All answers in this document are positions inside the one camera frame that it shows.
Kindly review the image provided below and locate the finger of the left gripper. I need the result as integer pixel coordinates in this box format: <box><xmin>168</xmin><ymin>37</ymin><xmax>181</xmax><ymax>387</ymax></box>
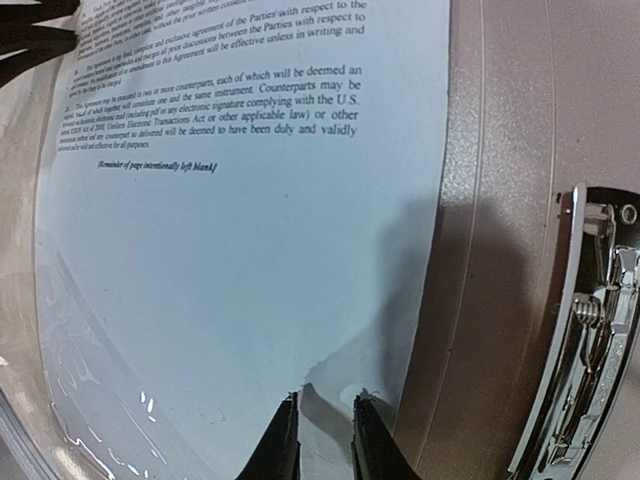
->
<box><xmin>1</xmin><ymin>24</ymin><xmax>78</xmax><ymax>87</ymax></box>
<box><xmin>1</xmin><ymin>0</ymin><xmax>81</xmax><ymax>25</ymax></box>

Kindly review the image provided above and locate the metal folder clip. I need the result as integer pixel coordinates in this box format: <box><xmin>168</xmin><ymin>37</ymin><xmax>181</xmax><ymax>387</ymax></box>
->
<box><xmin>508</xmin><ymin>183</ymin><xmax>639</xmax><ymax>479</ymax></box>

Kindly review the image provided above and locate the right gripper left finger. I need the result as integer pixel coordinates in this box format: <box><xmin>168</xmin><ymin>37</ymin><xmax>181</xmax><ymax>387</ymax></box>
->
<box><xmin>241</xmin><ymin>393</ymin><xmax>300</xmax><ymax>480</ymax></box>

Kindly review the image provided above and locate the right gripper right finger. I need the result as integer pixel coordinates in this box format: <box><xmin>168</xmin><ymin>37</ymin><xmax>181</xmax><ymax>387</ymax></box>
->
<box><xmin>351</xmin><ymin>395</ymin><xmax>418</xmax><ymax>480</ymax></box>

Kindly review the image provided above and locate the printed paper sheet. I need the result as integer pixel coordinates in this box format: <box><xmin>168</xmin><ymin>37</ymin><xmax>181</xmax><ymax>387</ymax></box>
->
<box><xmin>35</xmin><ymin>1</ymin><xmax>450</xmax><ymax>479</ymax></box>

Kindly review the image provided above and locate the transparent plastic folder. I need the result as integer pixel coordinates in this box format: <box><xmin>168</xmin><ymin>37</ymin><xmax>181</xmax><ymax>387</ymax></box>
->
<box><xmin>1</xmin><ymin>1</ymin><xmax>639</xmax><ymax>479</ymax></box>

